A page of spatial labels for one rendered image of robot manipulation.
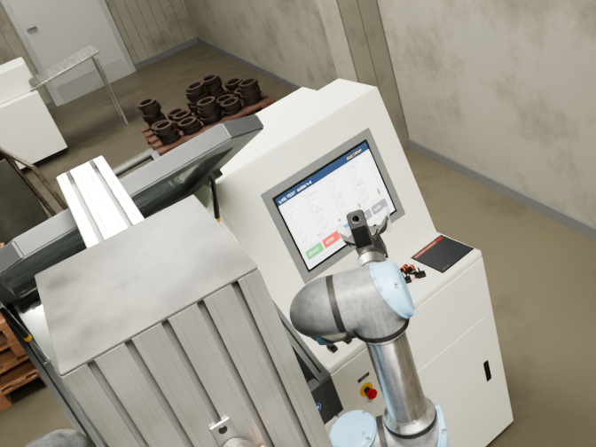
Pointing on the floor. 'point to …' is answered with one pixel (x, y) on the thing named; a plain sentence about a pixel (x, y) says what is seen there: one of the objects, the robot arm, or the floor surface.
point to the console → (427, 371)
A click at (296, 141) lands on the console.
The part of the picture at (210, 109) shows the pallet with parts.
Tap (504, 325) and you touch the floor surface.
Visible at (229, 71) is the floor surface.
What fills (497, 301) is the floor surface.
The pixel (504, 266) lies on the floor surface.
